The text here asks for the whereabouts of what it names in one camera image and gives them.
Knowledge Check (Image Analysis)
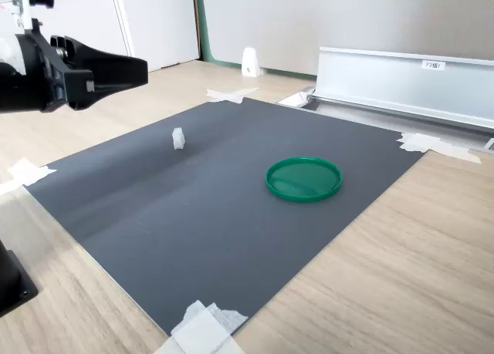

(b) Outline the small white plastic terminal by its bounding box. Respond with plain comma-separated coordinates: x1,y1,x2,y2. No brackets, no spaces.
171,127,188,151

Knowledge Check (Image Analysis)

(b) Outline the round green lid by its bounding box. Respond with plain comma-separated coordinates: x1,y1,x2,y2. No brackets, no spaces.
264,157,343,204

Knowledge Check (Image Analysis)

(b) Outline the white cabinet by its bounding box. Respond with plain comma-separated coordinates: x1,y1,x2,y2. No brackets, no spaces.
0,0,201,73

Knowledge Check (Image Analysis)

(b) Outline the white tape patch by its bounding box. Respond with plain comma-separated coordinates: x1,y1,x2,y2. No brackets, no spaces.
0,157,58,195
154,299,250,354
205,86,260,105
396,132,482,165

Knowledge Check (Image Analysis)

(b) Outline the dark grey mat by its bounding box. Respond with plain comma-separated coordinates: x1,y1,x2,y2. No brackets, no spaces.
22,96,429,336

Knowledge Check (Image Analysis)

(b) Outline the grey partition panel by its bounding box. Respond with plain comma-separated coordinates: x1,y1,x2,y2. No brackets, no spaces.
194,0,494,81

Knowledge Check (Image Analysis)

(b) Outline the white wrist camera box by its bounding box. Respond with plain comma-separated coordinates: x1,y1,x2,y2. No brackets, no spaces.
0,0,56,76

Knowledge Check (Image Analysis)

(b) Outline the small white bracket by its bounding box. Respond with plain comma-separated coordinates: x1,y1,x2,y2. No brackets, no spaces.
242,47,260,78

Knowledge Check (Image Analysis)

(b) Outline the silver cable duct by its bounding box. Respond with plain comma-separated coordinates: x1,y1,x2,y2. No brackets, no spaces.
276,46,494,153

